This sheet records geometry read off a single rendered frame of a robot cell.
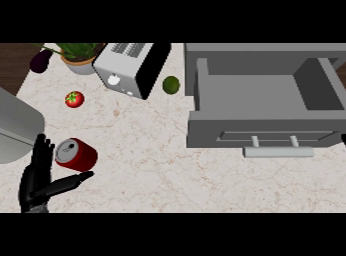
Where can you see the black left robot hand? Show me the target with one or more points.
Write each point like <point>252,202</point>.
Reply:
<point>35,180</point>

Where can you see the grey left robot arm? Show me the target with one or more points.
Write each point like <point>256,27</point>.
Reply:
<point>38,209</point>

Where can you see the red soda can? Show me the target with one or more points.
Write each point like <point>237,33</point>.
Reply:
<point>78,155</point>

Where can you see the grey open drawer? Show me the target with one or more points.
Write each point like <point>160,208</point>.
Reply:
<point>270,110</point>

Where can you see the grey drawer cabinet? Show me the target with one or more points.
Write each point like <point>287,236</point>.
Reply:
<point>259,55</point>

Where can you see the grey rounded appliance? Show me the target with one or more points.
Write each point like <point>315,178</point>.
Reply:
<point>7,126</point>

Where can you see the red tomato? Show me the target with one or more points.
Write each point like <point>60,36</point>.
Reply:
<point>75,99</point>

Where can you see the dark purple eggplant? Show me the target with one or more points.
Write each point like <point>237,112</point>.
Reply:
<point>41,61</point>

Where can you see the potted green plant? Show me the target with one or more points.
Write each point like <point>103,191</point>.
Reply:
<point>79,55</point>

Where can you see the silver black toaster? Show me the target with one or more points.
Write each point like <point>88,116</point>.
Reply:
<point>132,68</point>

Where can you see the green avocado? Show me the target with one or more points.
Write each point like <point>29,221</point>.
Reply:
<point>171,85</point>

